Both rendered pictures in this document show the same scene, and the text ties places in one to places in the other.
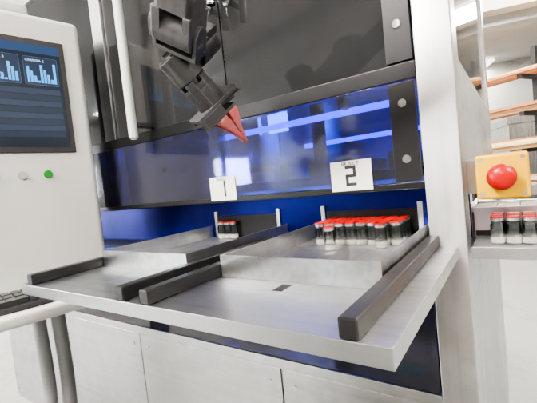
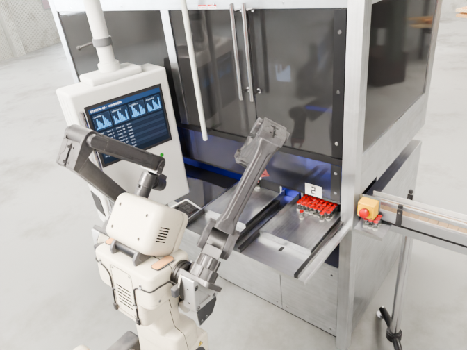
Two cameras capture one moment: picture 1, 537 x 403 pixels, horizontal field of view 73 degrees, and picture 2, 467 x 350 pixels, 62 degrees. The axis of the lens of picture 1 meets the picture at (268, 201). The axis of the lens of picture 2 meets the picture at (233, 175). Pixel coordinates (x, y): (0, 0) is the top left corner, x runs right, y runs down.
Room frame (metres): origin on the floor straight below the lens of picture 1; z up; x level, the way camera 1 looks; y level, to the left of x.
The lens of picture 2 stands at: (-0.82, -0.01, 2.01)
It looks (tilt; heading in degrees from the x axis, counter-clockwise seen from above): 30 degrees down; 8
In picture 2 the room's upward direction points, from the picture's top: 7 degrees counter-clockwise
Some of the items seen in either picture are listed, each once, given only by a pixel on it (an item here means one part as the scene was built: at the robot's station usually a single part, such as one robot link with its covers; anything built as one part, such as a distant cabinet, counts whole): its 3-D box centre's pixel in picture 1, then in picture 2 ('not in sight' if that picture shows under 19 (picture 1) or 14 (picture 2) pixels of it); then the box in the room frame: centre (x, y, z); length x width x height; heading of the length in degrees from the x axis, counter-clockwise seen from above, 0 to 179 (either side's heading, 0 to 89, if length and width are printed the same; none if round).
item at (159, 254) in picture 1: (202, 243); (245, 201); (0.83, 0.16, 0.90); 0.34 x 0.26 x 0.04; 145
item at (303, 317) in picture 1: (242, 266); (265, 223); (0.68, 0.06, 0.87); 0.70 x 0.48 x 0.02; 55
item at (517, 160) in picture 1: (502, 175); (368, 207); (0.59, -0.39, 1.00); 0.08 x 0.07 x 0.07; 145
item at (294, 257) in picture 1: (338, 245); (304, 221); (0.64, -0.12, 0.90); 0.34 x 0.26 x 0.04; 145
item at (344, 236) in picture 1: (356, 233); (313, 210); (0.71, -0.17, 0.90); 0.18 x 0.02 x 0.05; 55
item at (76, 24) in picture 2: not in sight; (93, 60); (1.62, 1.11, 1.51); 0.48 x 0.01 x 0.59; 55
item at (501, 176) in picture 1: (501, 176); (364, 212); (0.56, -0.36, 0.99); 0.04 x 0.04 x 0.04; 55
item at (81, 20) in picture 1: (60, 71); (142, 66); (1.34, 0.71, 1.51); 0.49 x 0.01 x 0.59; 55
